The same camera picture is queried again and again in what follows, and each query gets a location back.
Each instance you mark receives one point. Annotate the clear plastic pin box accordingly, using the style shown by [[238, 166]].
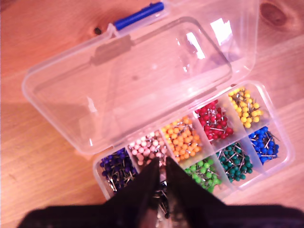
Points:
[[142, 83]]

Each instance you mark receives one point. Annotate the pile of light green pins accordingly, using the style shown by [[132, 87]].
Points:
[[202, 174]]

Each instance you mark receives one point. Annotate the pile of black pins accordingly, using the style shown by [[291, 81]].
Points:
[[162, 199]]

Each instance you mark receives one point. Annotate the pile of pink pins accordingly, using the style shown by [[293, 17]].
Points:
[[145, 147]]

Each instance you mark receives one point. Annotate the pile of blue pins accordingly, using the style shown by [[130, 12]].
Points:
[[263, 145]]

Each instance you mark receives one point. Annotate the pile of dark green pins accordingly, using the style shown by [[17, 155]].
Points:
[[235, 164]]

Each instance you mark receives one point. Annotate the pile of yellow pins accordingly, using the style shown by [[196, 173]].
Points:
[[244, 109]]

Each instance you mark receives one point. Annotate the pile of purple pins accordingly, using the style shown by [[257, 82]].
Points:
[[116, 164]]

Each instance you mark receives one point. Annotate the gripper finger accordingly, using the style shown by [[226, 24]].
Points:
[[185, 190], [140, 190]]

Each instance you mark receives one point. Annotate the pile of red pins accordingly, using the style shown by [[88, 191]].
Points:
[[213, 121]]

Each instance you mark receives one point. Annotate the pile of orange pins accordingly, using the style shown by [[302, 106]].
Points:
[[183, 140]]

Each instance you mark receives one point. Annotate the clear case with blue latch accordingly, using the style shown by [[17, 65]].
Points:
[[139, 16]]

